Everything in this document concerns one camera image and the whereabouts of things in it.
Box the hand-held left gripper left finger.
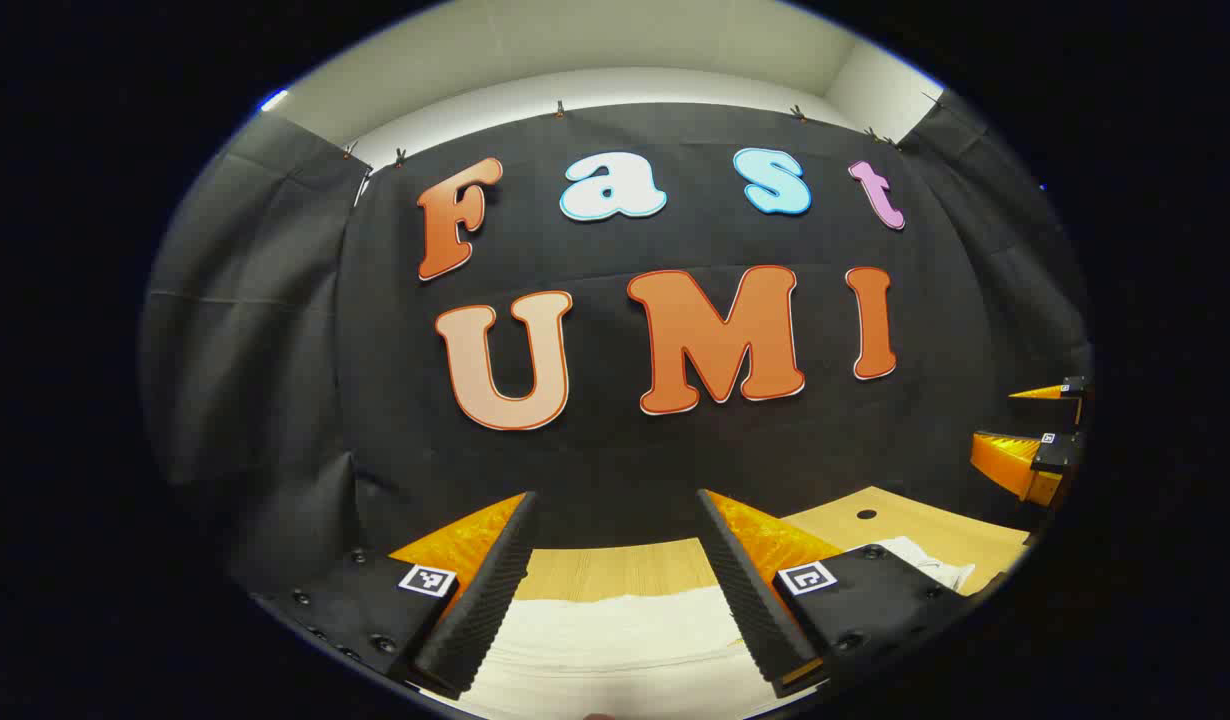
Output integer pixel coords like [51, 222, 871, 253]
[250, 490, 538, 701]

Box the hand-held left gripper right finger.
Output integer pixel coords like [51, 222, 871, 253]
[697, 488, 978, 699]

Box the black backdrop cloth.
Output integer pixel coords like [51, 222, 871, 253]
[140, 85, 1094, 601]

